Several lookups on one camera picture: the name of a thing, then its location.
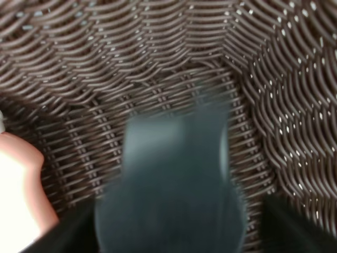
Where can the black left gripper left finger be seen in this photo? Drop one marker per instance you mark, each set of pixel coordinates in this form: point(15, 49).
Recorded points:
point(74, 233)

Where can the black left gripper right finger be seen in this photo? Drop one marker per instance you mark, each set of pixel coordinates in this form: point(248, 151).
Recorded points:
point(282, 229)

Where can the pink detergent bottle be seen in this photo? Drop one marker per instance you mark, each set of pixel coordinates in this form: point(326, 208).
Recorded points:
point(26, 212)

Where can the dark green pump bottle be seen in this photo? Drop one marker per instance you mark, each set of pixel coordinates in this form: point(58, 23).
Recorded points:
point(175, 192)

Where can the dark brown wicker basket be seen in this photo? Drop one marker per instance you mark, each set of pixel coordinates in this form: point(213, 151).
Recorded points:
point(73, 72)

